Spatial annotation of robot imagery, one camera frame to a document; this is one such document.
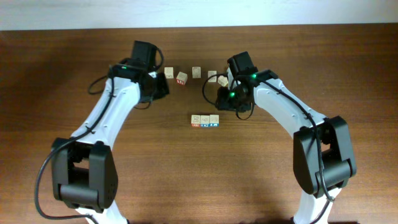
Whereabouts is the blue lettered wooden block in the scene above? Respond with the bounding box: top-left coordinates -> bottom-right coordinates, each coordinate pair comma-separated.
209,114 -> 220,127

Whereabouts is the blue edged wooden block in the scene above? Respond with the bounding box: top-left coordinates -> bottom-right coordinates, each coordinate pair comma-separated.
200,115 -> 210,128

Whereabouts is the green R wooden block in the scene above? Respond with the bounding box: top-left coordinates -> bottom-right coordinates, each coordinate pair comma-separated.
191,114 -> 201,127

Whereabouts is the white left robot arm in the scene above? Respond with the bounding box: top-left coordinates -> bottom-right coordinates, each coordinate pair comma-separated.
43,40 -> 169,223

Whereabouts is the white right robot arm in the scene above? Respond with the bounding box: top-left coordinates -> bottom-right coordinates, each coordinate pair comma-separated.
215,52 -> 357,223

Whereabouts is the plain wooden block number five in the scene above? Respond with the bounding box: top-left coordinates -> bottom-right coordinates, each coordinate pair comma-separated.
164,67 -> 174,79

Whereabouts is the yellow edged wooden block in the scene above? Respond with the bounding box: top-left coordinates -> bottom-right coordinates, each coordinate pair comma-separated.
217,75 -> 229,87

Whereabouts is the red U wooden block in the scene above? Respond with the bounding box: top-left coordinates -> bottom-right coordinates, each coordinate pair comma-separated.
176,72 -> 188,85

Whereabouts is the red I wooden block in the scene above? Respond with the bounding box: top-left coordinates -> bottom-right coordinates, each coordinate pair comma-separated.
208,70 -> 218,83

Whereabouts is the red A wooden block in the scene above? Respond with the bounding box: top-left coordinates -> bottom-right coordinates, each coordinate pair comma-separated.
192,67 -> 201,78

